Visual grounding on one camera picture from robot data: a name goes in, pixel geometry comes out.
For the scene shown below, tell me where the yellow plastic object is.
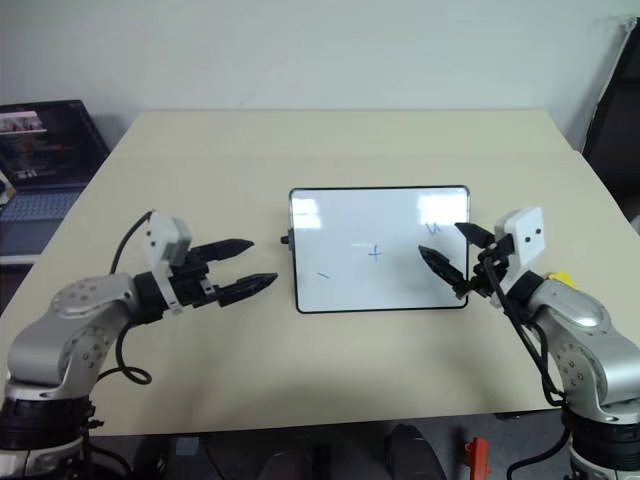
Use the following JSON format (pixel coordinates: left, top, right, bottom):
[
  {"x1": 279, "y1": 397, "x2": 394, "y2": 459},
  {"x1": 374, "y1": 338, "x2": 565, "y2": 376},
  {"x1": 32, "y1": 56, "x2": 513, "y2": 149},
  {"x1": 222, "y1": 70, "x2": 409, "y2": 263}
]
[{"x1": 545, "y1": 270, "x2": 579, "y2": 290}]

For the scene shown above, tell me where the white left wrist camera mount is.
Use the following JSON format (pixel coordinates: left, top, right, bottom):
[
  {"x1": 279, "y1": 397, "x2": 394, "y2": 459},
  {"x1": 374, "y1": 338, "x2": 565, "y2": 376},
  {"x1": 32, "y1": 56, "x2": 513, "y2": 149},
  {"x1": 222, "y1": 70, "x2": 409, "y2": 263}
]
[{"x1": 143, "y1": 210, "x2": 194, "y2": 317}]

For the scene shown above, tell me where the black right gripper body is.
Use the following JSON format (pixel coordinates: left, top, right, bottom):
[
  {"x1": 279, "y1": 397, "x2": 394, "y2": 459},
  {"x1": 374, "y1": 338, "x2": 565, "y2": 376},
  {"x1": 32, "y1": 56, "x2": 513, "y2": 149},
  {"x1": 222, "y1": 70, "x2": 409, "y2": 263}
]
[{"x1": 466, "y1": 233, "x2": 516, "y2": 299}]

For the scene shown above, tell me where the red plastic object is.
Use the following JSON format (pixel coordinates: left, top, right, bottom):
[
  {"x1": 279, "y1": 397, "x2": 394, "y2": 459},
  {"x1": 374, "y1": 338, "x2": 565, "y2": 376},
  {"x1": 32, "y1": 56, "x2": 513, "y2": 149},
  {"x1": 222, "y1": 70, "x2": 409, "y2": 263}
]
[{"x1": 461, "y1": 436, "x2": 495, "y2": 480}]

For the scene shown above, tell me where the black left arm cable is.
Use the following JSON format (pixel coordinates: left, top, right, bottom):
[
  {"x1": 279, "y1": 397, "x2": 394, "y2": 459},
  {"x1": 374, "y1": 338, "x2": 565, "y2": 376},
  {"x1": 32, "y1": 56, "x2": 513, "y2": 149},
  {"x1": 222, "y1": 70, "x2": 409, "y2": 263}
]
[{"x1": 97, "y1": 209, "x2": 154, "y2": 387}]

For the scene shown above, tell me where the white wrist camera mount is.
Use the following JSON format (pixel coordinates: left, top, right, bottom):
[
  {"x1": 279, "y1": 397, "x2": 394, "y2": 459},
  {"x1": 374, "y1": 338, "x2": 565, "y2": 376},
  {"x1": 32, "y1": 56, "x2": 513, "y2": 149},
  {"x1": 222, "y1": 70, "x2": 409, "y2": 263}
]
[
  {"x1": 490, "y1": 206, "x2": 546, "y2": 307},
  {"x1": 143, "y1": 210, "x2": 194, "y2": 317}
]

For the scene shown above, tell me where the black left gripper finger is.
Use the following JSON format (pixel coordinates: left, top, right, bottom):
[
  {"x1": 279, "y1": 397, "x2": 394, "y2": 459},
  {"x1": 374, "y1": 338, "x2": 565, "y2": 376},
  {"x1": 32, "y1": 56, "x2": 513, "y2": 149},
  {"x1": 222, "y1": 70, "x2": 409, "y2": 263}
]
[
  {"x1": 192, "y1": 239, "x2": 256, "y2": 262},
  {"x1": 217, "y1": 272, "x2": 279, "y2": 308}
]

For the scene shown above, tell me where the open dark laptop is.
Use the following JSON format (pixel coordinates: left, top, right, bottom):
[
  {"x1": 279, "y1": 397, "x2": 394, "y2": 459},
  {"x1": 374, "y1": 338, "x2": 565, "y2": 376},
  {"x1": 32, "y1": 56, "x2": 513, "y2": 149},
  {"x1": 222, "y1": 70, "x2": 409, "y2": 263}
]
[{"x1": 0, "y1": 99, "x2": 112, "y2": 265}]

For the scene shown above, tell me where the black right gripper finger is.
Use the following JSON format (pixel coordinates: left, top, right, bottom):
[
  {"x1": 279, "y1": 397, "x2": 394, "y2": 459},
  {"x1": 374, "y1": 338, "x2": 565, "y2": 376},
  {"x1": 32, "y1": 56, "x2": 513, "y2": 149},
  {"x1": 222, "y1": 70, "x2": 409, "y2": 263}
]
[
  {"x1": 417, "y1": 244, "x2": 470, "y2": 297},
  {"x1": 454, "y1": 222, "x2": 495, "y2": 248}
]

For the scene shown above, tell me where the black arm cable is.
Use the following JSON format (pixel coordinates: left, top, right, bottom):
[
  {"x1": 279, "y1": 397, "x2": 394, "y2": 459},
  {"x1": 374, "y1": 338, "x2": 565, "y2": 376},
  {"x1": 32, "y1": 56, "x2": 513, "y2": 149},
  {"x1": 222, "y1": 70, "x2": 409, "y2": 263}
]
[
  {"x1": 97, "y1": 209, "x2": 154, "y2": 387},
  {"x1": 477, "y1": 255, "x2": 572, "y2": 409}
]

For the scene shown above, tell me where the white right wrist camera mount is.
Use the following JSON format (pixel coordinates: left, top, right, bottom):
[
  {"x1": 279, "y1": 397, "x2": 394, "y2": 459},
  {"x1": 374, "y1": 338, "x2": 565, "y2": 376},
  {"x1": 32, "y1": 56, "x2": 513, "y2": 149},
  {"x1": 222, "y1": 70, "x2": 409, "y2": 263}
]
[{"x1": 490, "y1": 206, "x2": 546, "y2": 307}]

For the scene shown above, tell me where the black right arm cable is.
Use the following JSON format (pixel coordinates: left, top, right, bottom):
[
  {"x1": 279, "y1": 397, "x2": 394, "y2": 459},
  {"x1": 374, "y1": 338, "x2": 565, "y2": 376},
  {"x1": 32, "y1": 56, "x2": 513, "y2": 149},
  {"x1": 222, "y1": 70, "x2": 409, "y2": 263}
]
[{"x1": 477, "y1": 255, "x2": 572, "y2": 409}]

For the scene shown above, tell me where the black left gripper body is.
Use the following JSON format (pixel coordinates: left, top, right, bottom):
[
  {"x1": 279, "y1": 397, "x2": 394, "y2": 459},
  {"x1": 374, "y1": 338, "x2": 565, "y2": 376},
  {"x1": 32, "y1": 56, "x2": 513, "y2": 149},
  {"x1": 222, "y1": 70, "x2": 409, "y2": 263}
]
[{"x1": 169, "y1": 246, "x2": 222, "y2": 310}]

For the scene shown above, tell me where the small black-framed whiteboard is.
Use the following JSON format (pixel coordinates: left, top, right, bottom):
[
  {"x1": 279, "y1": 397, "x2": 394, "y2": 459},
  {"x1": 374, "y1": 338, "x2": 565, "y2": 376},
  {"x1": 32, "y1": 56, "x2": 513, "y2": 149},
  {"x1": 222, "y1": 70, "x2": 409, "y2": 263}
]
[{"x1": 287, "y1": 185, "x2": 472, "y2": 316}]

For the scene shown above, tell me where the dark panel with pale edge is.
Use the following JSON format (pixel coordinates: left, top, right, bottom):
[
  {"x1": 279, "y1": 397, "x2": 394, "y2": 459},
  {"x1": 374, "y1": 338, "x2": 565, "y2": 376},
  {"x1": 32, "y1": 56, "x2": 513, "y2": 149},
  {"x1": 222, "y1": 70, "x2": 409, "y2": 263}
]
[{"x1": 581, "y1": 16, "x2": 640, "y2": 201}]

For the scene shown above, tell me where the dark rounded shape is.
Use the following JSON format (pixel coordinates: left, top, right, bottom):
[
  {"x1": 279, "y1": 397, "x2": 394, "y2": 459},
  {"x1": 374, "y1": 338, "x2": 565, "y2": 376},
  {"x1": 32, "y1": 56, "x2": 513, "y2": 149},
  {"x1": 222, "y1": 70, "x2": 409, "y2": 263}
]
[
  {"x1": 133, "y1": 436, "x2": 174, "y2": 480},
  {"x1": 383, "y1": 423, "x2": 443, "y2": 480}
]

